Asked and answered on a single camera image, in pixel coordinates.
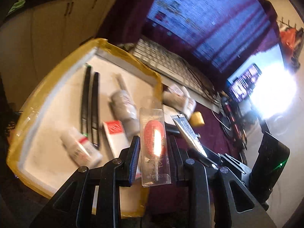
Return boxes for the white bottle red label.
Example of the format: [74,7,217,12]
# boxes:
[60,127,103,169]

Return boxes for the clear packaged orange brush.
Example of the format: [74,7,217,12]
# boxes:
[139,96,172,188]

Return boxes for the red white glue box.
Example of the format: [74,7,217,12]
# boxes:
[103,120,130,158]

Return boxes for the yellow tape roll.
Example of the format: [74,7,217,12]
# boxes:
[189,111,205,127]

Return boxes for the black marker green end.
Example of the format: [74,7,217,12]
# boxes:
[80,65,92,136]

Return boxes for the white spray bottle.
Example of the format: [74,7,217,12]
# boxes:
[110,74,140,138]

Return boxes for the black marker pen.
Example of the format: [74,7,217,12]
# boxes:
[91,72,99,150]

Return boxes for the silver grey tube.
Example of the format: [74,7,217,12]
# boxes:
[171,114,208,158]

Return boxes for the maroon table cloth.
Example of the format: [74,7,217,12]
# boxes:
[146,104,243,215]

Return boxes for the smartphone on stand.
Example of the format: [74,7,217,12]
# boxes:
[229,63,262,102]

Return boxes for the yellow taped foam box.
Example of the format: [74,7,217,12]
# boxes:
[6,37,163,219]

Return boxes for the orange bag on hooks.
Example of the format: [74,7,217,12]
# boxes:
[278,18,304,72]

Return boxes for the white computer keyboard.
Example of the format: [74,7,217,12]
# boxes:
[130,38,221,114]

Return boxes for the computer monitor screen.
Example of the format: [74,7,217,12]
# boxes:
[142,0,279,75]

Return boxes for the beige cabinet doors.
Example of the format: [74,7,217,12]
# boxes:
[1,0,116,110]

